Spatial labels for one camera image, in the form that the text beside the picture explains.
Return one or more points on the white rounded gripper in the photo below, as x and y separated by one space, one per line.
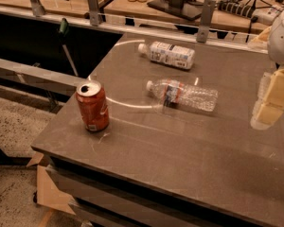
282 38

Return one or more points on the right metal bracket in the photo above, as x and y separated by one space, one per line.
205 22

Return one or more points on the white labelled plastic bottle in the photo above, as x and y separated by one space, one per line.
168 54

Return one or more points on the clear plastic water bottle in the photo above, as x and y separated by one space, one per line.
171 91

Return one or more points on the orange soda can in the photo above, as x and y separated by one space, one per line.
91 99

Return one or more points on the middle metal bracket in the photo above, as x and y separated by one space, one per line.
95 18

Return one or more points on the metal bracket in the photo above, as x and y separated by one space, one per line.
37 8
95 18
205 22

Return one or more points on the left metal bracket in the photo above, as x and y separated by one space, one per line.
37 8

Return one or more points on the black power strip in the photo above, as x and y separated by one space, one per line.
236 8

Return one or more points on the black monitor stand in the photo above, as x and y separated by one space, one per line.
178 8

